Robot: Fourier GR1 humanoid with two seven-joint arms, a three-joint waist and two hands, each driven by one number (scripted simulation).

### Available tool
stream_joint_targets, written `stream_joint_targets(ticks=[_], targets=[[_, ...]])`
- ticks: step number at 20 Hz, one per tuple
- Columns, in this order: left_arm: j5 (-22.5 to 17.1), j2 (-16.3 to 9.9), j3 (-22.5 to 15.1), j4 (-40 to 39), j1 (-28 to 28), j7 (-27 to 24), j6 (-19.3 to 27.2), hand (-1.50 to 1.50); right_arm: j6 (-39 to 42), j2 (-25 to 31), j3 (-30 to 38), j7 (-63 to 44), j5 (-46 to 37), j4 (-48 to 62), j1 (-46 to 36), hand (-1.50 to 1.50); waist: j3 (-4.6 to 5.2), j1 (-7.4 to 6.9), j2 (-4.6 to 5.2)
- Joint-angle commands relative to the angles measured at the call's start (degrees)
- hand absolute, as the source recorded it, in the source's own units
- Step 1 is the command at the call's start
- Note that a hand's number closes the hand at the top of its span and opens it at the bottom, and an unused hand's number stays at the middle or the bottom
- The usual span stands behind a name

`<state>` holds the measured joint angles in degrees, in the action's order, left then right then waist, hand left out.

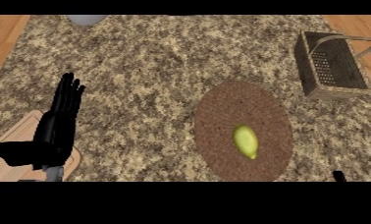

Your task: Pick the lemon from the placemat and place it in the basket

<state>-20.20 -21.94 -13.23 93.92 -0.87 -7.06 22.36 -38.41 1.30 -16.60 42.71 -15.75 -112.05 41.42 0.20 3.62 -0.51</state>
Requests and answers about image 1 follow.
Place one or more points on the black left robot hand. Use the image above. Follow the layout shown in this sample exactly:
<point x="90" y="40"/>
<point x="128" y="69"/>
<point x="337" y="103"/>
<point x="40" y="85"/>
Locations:
<point x="59" y="126"/>

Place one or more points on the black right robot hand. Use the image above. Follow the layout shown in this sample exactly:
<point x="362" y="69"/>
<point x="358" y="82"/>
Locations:
<point x="339" y="176"/>

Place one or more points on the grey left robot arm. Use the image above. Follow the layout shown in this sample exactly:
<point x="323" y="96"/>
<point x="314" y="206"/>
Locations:
<point x="53" y="174"/>

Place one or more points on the yellow-green lemon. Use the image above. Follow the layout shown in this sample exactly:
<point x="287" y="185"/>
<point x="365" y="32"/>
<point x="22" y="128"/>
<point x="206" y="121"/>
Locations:
<point x="246" y="141"/>

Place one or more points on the round brown placemat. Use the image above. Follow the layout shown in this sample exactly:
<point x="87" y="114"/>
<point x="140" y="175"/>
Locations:
<point x="243" y="131"/>

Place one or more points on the pale wooden cutting board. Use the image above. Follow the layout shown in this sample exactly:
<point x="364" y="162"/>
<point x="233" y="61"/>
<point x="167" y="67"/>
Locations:
<point x="21" y="149"/>

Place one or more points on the pale grey round object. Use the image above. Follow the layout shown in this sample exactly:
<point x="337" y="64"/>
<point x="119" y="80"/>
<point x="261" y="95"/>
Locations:
<point x="86" y="19"/>

